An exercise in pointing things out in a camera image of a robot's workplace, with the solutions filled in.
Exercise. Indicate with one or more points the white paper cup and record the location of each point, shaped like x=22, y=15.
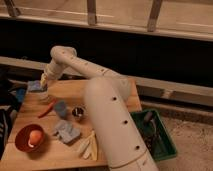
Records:
x=44, y=96

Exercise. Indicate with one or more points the dark utensil in tray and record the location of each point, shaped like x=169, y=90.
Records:
x=149, y=120

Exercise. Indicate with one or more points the blue plastic cup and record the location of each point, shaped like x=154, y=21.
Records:
x=61, y=109

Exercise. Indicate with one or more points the blue sponge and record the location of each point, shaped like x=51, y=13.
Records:
x=34, y=86

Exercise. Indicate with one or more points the red bowl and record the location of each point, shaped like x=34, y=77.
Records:
x=22, y=137

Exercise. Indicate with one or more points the orange fruit in bowl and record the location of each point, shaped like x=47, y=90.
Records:
x=35, y=138

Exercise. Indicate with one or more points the green plastic tray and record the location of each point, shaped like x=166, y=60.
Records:
x=164, y=148

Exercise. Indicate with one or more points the small metal cup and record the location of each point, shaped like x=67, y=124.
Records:
x=78, y=113

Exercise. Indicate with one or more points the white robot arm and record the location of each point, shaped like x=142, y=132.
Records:
x=105, y=95

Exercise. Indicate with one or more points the grey blue cloth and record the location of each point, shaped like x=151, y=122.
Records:
x=65, y=131

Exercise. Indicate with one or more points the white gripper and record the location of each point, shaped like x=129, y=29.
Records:
x=52, y=71

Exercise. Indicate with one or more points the red chili pepper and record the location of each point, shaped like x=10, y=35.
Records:
x=47, y=109

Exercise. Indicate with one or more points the blue object at table edge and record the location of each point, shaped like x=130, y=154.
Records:
x=20, y=94

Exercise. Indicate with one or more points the dark grape bunch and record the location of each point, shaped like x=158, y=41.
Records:
x=149, y=142

